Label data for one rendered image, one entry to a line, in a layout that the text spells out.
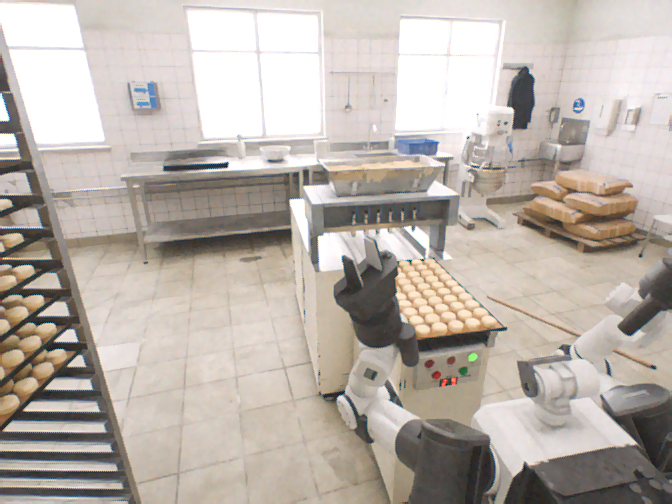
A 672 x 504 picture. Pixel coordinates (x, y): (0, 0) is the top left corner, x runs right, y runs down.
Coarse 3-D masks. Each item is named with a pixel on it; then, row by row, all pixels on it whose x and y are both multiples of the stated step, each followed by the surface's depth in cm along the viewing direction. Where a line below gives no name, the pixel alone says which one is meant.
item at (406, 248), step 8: (384, 232) 245; (392, 232) 230; (392, 240) 231; (400, 240) 218; (400, 248) 219; (408, 248) 207; (408, 256) 208; (416, 256) 198; (480, 336) 144; (488, 336) 139; (488, 344) 140
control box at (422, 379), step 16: (432, 352) 138; (448, 352) 138; (464, 352) 139; (480, 352) 141; (416, 368) 138; (432, 368) 138; (448, 368) 140; (416, 384) 140; (432, 384) 141; (448, 384) 143
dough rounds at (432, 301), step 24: (408, 264) 184; (432, 264) 184; (408, 288) 163; (432, 288) 166; (456, 288) 163; (408, 312) 146; (432, 312) 148; (456, 312) 150; (480, 312) 146; (432, 336) 136
